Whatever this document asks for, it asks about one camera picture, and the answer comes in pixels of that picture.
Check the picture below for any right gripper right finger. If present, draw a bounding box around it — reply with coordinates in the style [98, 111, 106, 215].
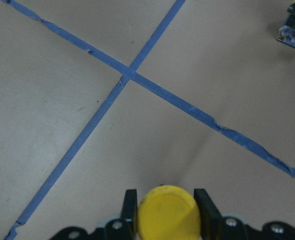
[193, 188, 248, 240]

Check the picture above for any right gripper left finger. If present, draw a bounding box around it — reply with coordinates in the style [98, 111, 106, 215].
[104, 189, 138, 240]

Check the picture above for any yellow push button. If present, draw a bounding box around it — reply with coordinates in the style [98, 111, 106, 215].
[137, 185, 201, 240]

